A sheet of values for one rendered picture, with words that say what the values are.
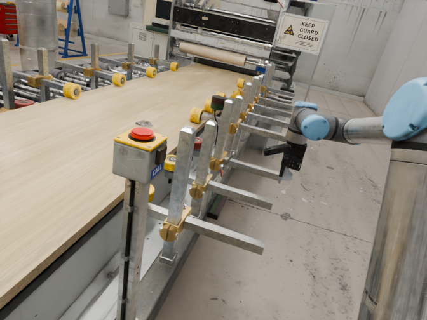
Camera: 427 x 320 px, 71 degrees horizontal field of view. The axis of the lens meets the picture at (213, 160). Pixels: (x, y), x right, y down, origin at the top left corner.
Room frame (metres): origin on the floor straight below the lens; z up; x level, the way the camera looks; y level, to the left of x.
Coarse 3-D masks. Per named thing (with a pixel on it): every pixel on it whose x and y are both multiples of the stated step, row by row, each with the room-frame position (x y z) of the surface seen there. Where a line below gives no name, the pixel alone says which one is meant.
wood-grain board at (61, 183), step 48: (96, 96) 1.64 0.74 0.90; (144, 96) 1.85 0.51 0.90; (192, 96) 2.09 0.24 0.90; (0, 144) 0.89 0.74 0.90; (48, 144) 0.96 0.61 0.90; (96, 144) 1.04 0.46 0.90; (0, 192) 0.64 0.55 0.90; (48, 192) 0.68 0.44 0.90; (96, 192) 0.73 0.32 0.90; (0, 240) 0.48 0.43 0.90; (48, 240) 0.51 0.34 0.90; (0, 288) 0.37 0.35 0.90
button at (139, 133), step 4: (136, 128) 0.48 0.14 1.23; (140, 128) 0.49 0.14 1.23; (144, 128) 0.49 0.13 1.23; (132, 132) 0.47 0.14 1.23; (136, 132) 0.46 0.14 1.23; (140, 132) 0.47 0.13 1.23; (144, 132) 0.47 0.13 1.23; (148, 132) 0.47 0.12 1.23; (152, 132) 0.48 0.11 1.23; (132, 136) 0.46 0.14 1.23; (136, 136) 0.46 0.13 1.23; (140, 136) 0.46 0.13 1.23; (144, 136) 0.46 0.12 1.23; (148, 136) 0.46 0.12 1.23; (152, 136) 0.47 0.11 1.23
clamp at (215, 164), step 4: (224, 152) 1.29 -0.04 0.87; (212, 156) 1.22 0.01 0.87; (224, 156) 1.25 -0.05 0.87; (212, 160) 1.19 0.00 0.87; (216, 160) 1.19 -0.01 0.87; (220, 160) 1.20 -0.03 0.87; (212, 164) 1.18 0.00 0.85; (216, 164) 1.17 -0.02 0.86; (212, 168) 1.18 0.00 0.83; (216, 168) 1.17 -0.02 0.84
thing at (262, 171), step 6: (198, 150) 1.27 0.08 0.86; (198, 156) 1.26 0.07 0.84; (228, 162) 1.24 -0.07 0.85; (234, 162) 1.23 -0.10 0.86; (240, 162) 1.24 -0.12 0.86; (240, 168) 1.22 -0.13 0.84; (246, 168) 1.22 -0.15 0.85; (252, 168) 1.21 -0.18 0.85; (258, 168) 1.21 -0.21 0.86; (264, 168) 1.23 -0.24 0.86; (258, 174) 1.21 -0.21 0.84; (264, 174) 1.20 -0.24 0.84; (270, 174) 1.20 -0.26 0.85; (276, 174) 1.19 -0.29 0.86
